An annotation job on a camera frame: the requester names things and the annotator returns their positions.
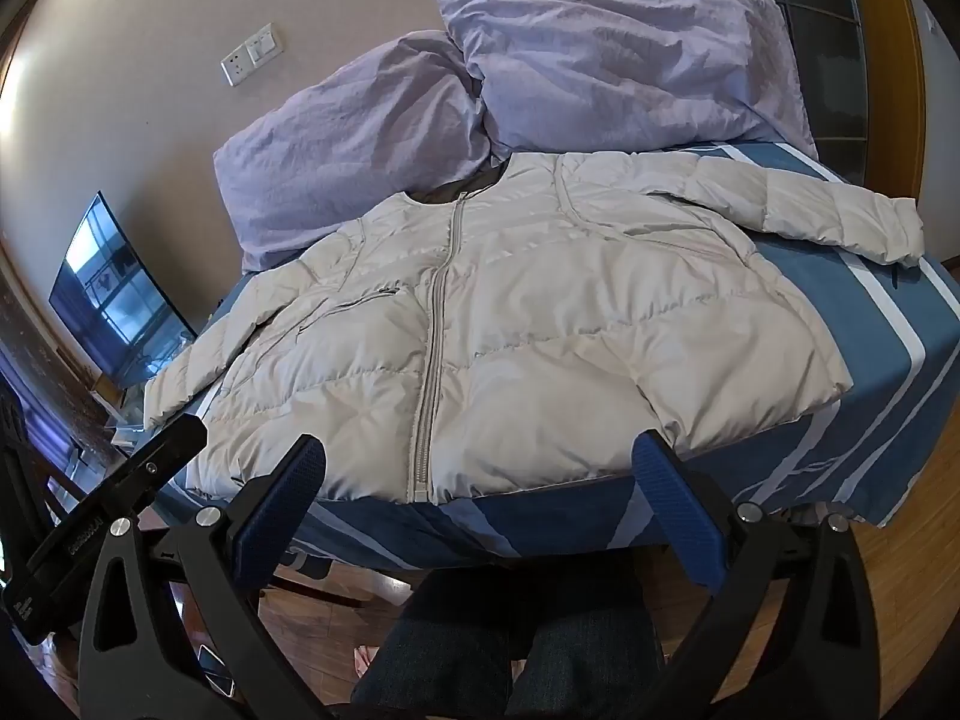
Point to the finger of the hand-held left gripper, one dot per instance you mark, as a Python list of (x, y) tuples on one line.
[(169, 457)]

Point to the beige quilt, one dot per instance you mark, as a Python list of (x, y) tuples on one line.
[(525, 330)]

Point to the blue white striped bed sheet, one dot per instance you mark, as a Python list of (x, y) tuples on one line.
[(862, 390)]

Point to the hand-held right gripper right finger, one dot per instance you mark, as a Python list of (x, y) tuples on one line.
[(675, 510)]

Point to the dark glass door panel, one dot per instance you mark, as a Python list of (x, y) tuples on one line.
[(817, 30)]

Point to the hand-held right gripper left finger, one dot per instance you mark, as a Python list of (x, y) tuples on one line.
[(281, 495)]

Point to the smartphone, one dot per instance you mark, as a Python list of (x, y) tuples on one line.
[(212, 666)]

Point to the cluttered side table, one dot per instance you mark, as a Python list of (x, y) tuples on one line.
[(124, 409)]

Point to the large purple pillow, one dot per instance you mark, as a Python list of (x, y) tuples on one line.
[(337, 142)]

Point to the person's legs in dark trousers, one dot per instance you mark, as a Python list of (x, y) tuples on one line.
[(585, 660)]

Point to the white wall outlet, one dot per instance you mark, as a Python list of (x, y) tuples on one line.
[(236, 69)]

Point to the white wall switch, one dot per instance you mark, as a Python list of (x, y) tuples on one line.
[(265, 45)]

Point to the small purple pillow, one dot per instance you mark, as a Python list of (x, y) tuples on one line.
[(622, 67)]

